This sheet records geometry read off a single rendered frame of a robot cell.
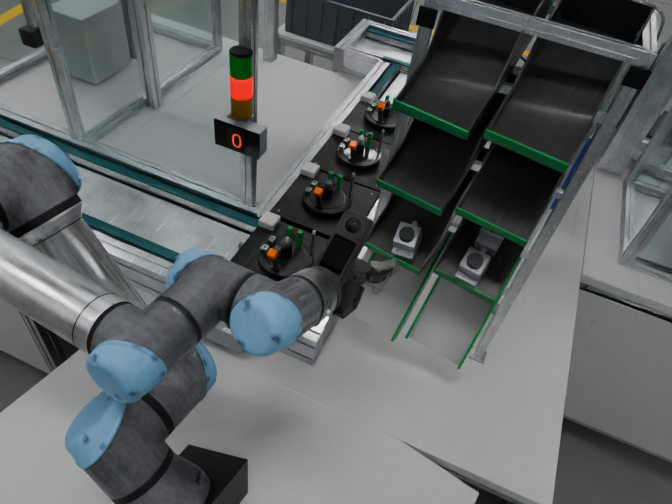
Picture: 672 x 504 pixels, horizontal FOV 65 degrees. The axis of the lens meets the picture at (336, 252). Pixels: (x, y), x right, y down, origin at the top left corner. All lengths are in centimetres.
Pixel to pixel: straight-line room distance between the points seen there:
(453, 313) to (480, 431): 28
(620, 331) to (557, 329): 38
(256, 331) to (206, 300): 8
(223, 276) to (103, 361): 17
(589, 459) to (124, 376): 209
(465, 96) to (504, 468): 79
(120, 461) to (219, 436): 32
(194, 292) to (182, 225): 85
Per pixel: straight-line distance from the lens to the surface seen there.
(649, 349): 196
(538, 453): 133
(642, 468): 258
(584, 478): 242
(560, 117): 92
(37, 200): 91
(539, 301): 160
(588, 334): 193
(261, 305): 62
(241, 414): 123
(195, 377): 99
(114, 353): 62
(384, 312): 121
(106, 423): 92
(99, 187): 167
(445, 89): 92
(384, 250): 109
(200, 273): 69
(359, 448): 121
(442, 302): 120
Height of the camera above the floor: 196
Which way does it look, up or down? 46 degrees down
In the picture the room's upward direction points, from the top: 10 degrees clockwise
